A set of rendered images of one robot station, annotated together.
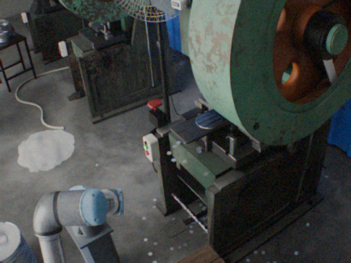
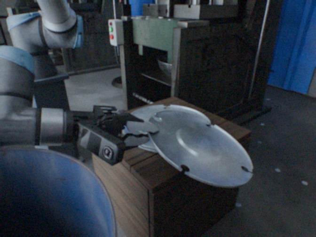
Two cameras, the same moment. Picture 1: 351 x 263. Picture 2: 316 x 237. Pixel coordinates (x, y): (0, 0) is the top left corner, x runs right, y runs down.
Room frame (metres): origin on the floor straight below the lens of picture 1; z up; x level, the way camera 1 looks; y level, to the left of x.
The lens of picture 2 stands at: (0.04, 0.09, 0.72)
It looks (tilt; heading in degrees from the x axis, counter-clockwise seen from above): 28 degrees down; 352
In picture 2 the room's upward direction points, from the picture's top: straight up
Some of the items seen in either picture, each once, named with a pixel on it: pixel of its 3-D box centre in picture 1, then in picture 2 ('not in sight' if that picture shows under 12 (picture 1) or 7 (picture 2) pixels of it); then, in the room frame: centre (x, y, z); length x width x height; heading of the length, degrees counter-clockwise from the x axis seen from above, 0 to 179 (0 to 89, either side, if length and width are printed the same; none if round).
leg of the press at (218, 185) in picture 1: (280, 178); (237, 56); (1.21, -0.52, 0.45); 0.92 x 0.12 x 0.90; 120
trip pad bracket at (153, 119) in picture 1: (158, 126); (123, 19); (1.53, 0.09, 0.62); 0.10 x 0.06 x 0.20; 30
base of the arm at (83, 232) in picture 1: (84, 219); (35, 62); (1.01, 0.45, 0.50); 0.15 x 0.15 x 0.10
